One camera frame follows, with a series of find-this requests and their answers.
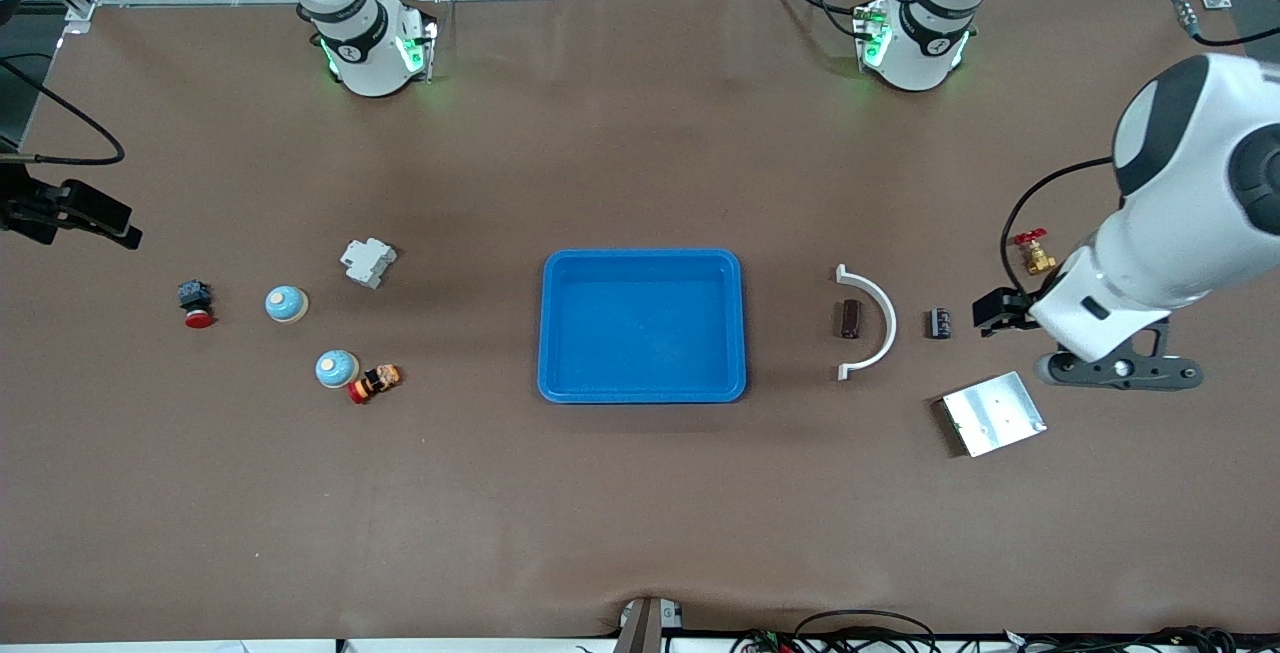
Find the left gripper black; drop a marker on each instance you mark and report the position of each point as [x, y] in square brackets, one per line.
[1008, 311]

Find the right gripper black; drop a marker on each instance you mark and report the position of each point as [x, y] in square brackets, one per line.
[40, 207]

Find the small black ribbed capacitor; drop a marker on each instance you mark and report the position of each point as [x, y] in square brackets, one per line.
[939, 323]

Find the dark brown rectangular block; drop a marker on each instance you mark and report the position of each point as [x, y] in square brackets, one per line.
[850, 319]

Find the blue desk bell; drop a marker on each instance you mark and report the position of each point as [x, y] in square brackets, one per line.
[285, 304]
[336, 369]

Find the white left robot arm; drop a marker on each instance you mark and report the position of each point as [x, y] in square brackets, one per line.
[1180, 213]

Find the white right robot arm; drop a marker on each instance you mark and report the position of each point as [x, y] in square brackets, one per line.
[365, 53]

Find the silver metal plate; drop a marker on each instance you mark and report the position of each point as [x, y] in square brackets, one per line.
[995, 415]

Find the red push button black body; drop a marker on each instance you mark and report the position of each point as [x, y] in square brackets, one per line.
[195, 298]

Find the white circuit breaker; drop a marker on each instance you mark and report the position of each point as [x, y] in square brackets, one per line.
[367, 261]

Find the red button orange yellow body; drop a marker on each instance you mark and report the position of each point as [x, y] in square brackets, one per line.
[378, 383]

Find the blue plastic tray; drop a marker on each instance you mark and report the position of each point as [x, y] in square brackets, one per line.
[640, 333]

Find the white curved plastic bracket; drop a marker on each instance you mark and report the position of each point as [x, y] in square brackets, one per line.
[888, 318]

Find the camera mount post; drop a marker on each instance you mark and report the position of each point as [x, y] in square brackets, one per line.
[645, 628]

